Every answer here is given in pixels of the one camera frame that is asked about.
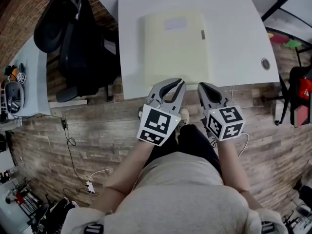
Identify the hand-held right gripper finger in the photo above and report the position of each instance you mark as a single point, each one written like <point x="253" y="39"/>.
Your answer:
<point x="201" y="99"/>
<point x="220" y="95"/>

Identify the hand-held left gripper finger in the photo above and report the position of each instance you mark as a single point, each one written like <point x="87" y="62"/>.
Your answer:
<point x="180" y="99"/>
<point x="154" y="89"/>

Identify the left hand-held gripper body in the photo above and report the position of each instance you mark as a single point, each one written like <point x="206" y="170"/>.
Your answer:
<point x="156" y="123"/>

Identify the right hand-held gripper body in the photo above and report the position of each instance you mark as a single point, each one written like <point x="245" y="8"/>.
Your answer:
<point x="226" y="123"/>

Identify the pale yellow cardboard sheet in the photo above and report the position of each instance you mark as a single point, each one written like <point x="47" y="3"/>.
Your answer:
<point x="175" y="50"/>

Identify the person's right forearm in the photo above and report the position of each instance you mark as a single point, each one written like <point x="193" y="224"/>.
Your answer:
<point x="234" y="169"/>

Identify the person's left forearm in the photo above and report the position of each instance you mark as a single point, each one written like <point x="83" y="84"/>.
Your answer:
<point x="126" y="174"/>

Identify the person's left shoe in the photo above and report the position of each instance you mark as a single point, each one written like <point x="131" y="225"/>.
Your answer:
<point x="140" y="111"/>

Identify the person's shoe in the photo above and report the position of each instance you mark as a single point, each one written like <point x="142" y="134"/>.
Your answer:
<point x="184" y="118"/>
<point x="140" y="111"/>

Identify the person's right shoe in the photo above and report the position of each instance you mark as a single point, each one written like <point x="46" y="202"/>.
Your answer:
<point x="184" y="118"/>

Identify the person's black trousers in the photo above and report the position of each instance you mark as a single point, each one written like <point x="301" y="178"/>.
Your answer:
<point x="195" y="142"/>

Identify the white table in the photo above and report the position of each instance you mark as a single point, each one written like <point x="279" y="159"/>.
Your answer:
<point x="239" y="33"/>

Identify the black mesh office chair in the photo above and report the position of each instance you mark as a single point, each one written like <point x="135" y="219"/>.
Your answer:
<point x="292" y="86"/>

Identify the person's grey shirt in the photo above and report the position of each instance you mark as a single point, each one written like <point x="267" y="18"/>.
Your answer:
<point x="178" y="199"/>

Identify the red bag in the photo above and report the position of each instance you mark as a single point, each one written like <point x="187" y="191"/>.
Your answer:
<point x="304" y="94"/>

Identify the green felt piece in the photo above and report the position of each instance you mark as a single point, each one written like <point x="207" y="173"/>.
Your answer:
<point x="292" y="44"/>

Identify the white power strip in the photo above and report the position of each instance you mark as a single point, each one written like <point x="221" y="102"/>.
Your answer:
<point x="90" y="187"/>

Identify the black power adapter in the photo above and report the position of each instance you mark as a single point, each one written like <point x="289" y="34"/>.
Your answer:
<point x="64" y="124"/>

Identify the whiteboard on black stand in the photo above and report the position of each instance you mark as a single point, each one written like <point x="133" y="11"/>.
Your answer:
<point x="297" y="6"/>

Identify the light blue table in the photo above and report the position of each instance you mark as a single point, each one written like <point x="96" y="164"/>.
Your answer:
<point x="36" y="82"/>

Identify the spare hand-held gripper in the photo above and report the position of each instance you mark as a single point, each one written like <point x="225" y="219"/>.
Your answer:
<point x="21" y="77"/>

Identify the grey bowl-shaped holder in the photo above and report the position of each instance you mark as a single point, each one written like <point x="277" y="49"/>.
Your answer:
<point x="14" y="97"/>

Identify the orange and black tool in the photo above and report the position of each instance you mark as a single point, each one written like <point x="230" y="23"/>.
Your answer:
<point x="11" y="71"/>

